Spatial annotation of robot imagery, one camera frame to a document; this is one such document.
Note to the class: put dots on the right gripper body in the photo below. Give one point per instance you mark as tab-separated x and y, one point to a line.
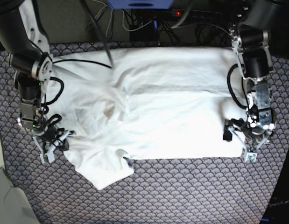
47	130

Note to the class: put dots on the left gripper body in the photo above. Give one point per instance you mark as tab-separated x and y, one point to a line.
256	133

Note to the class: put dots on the white T-shirt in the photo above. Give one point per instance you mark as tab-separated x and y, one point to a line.
157	103

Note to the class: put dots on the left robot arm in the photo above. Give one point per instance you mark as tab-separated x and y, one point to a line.
250	42

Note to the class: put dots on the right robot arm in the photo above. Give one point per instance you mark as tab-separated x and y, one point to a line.
22	35

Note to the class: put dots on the patterned fan-print table cloth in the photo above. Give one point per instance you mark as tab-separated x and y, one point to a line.
177	191

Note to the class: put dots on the grey plastic bin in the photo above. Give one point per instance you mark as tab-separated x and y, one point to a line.
14	205

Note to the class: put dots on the black adapter box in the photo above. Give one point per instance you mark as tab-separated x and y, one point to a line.
145	34

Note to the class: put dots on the black power strip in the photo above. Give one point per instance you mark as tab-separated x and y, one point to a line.
196	13

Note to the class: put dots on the blue box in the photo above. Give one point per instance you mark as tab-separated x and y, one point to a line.
140	4

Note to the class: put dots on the black OpenArm base plate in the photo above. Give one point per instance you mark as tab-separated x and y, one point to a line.
277	211

